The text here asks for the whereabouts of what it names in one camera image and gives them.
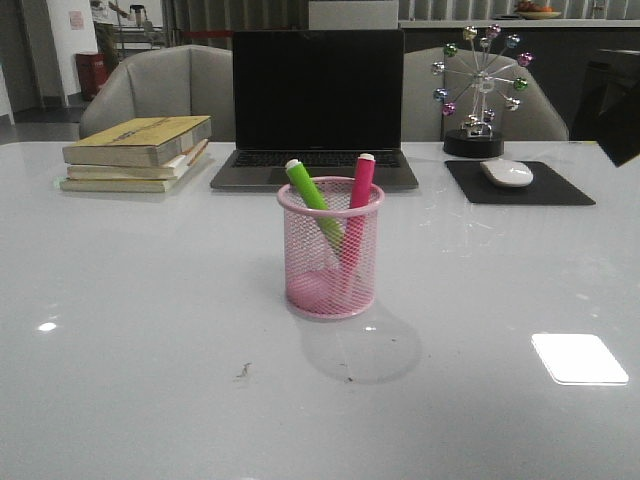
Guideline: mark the green highlighter pen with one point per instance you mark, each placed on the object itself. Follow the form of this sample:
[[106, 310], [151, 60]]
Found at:
[[313, 199]]

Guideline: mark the pink highlighter pen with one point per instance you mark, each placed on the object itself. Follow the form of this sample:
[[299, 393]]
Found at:
[[360, 194]]

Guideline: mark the pink mesh pen holder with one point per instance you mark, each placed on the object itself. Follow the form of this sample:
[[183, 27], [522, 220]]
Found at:
[[330, 254]]

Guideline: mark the grey open laptop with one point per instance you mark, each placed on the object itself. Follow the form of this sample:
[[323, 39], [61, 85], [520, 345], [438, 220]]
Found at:
[[321, 96]]

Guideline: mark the middle book in stack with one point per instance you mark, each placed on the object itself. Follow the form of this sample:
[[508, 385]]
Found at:
[[171, 170]]

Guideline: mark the book in stack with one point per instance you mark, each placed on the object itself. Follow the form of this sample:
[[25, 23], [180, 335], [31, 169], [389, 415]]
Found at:
[[171, 170], [131, 186]]

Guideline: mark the ferris wheel kinetic desk toy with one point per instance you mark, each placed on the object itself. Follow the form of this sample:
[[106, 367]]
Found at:
[[477, 137]]

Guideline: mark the grey armchair behind toy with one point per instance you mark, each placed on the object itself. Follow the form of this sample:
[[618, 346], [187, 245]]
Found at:
[[535, 120]]

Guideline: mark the top yellow book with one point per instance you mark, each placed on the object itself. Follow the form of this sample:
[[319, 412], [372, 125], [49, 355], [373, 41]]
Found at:
[[140, 142]]

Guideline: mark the white computer mouse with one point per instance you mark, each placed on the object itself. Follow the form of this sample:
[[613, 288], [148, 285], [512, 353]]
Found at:
[[507, 173]]

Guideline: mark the grey armchair behind laptop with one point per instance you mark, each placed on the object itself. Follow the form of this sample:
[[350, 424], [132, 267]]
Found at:
[[176, 81]]

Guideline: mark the black mouse pad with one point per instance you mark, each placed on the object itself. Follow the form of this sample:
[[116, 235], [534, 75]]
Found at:
[[548, 188]]

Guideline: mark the red barrier tape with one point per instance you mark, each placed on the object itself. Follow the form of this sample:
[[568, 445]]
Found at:
[[207, 34]]

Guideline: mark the bottom book in stack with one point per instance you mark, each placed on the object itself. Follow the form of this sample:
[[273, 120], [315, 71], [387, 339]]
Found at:
[[131, 186]]

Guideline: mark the red bin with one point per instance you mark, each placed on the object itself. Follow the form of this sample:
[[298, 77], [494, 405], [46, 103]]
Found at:
[[92, 73]]

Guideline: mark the fruit bowl on counter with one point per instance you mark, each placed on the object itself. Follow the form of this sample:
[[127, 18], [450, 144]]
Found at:
[[531, 10]]

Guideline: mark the person in background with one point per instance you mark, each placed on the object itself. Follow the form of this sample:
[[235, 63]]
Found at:
[[104, 30]]

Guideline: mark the pink paper wall notice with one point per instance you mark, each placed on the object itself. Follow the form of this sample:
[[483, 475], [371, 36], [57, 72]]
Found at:
[[76, 20]]

